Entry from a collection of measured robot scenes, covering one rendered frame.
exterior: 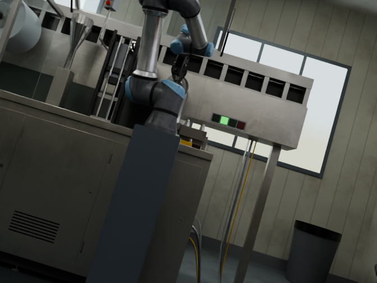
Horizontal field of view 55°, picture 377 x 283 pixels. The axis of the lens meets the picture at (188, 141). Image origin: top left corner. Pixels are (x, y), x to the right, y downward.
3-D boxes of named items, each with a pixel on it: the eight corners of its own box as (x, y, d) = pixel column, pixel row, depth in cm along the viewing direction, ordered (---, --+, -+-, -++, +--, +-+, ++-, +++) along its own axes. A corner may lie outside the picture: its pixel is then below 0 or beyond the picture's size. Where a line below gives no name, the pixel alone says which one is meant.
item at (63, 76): (37, 104, 224) (67, 19, 229) (46, 108, 238) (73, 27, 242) (59, 111, 224) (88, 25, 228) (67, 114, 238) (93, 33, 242)
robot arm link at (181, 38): (188, 44, 183) (196, 35, 190) (168, 40, 186) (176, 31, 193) (188, 58, 188) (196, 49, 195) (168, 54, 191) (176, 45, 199)
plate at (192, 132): (178, 133, 215) (181, 124, 216) (179, 139, 255) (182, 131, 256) (204, 141, 215) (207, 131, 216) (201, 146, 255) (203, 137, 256)
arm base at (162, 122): (175, 136, 153) (182, 113, 154) (141, 125, 153) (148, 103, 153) (175, 138, 168) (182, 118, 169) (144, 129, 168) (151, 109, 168)
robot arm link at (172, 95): (174, 111, 154) (183, 81, 155) (146, 104, 157) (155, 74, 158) (182, 117, 165) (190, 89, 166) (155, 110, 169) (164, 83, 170)
